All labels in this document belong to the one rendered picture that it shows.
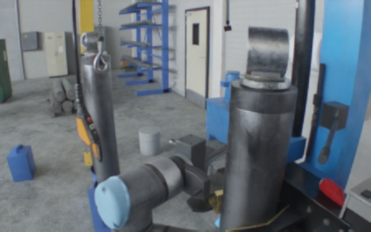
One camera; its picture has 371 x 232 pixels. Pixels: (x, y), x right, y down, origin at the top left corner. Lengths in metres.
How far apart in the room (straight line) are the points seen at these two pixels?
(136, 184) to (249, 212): 0.52
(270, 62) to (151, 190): 0.47
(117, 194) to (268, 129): 0.47
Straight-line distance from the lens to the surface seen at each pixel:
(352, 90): 1.05
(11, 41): 11.47
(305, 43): 1.11
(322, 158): 0.66
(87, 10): 3.11
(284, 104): 0.74
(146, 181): 0.48
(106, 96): 1.89
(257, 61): 0.73
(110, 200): 0.45
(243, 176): 0.82
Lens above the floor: 1.63
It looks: 19 degrees down
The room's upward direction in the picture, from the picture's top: straight up
